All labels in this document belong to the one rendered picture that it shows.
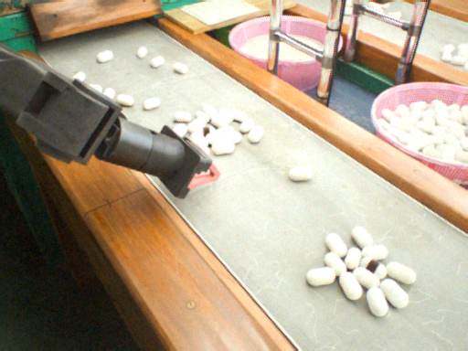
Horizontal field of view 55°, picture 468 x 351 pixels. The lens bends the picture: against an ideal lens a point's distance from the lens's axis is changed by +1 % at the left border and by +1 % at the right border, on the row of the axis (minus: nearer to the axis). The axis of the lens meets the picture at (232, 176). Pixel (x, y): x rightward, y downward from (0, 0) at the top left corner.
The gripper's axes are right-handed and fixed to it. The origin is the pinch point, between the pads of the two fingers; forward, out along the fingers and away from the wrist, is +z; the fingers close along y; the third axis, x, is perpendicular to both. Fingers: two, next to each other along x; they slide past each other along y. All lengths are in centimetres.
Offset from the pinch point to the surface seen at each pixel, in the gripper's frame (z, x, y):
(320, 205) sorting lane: 9.4, -5.0, -12.6
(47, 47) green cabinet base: -5, 4, 65
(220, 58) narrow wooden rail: 16.0, -15.4, 32.1
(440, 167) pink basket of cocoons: 24.2, -19.1, -17.7
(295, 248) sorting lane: 3.2, 0.6, -16.8
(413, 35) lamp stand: 35, -40, 7
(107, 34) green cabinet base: 7, -5, 65
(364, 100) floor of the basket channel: 41.5, -24.9, 12.0
